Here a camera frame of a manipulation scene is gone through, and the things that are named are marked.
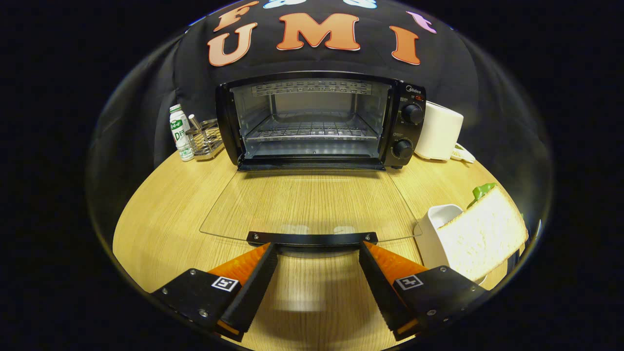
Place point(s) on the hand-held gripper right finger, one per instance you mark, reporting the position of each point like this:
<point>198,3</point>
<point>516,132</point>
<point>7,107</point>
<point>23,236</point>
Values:
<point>382,287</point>

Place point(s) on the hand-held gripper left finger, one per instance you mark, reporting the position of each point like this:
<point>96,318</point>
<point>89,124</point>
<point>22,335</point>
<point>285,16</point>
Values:
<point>256,287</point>

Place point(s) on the toast sandwich with lettuce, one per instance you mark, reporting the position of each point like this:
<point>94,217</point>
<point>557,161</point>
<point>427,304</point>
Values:
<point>482,234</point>

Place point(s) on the black toaster oven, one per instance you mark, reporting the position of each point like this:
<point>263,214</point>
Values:
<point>408,132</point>

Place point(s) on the white pop-up toaster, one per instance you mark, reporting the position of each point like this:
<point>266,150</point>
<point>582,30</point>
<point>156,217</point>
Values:
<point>438,131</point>

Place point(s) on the white plastic tray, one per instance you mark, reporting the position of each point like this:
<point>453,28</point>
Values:
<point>429,239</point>

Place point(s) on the small white dish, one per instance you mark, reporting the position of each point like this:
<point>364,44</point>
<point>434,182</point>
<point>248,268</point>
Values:
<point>463,155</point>

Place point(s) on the white bottle with green label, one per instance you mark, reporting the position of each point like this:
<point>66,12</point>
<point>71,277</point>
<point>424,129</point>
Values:
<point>179,131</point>

